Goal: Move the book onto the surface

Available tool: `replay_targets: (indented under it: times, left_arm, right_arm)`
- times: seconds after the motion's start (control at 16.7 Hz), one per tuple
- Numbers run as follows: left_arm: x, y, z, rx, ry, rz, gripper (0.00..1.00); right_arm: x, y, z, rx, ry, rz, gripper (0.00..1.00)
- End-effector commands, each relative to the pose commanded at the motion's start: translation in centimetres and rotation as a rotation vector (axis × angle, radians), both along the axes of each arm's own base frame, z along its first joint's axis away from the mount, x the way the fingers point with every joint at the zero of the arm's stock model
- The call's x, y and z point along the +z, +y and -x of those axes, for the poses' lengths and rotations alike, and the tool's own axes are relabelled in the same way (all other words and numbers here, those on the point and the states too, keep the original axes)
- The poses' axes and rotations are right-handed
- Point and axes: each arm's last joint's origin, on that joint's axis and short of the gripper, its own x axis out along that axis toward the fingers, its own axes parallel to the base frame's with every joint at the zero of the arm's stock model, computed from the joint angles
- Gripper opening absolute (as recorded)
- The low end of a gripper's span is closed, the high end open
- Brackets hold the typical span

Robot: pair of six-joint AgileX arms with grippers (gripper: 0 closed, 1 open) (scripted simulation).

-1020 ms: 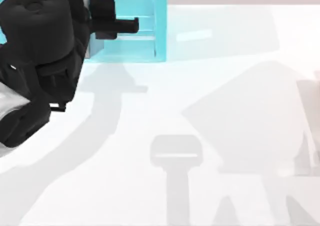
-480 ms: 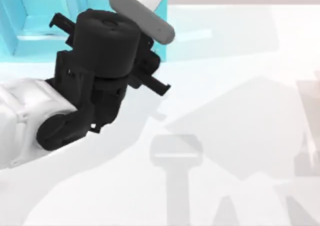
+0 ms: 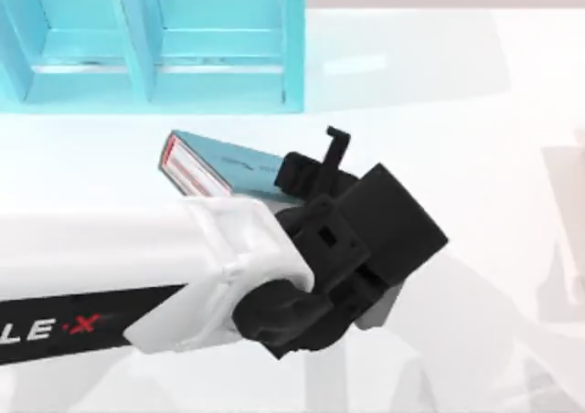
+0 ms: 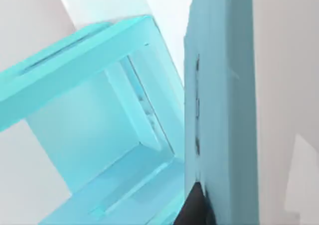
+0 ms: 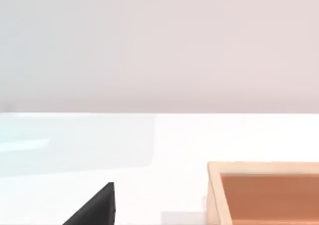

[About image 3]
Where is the light blue rack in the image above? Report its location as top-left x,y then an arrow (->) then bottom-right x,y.
0,0 -> 306,115

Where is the teal book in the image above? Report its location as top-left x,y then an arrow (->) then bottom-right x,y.
158,129 -> 306,207

